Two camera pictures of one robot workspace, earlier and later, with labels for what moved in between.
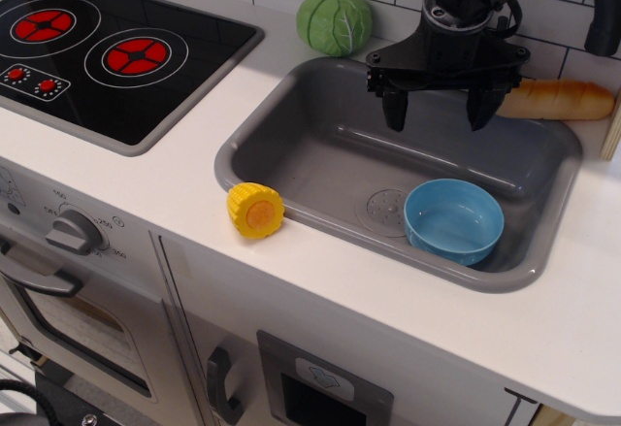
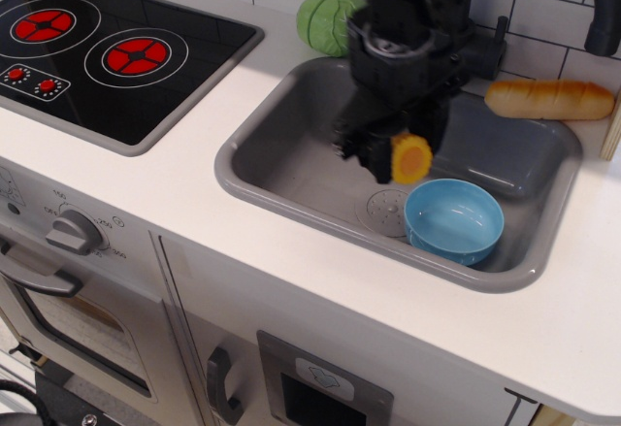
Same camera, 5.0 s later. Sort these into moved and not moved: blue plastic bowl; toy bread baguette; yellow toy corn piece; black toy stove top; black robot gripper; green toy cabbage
Moved: black robot gripper; yellow toy corn piece
Not moved: blue plastic bowl; green toy cabbage; black toy stove top; toy bread baguette
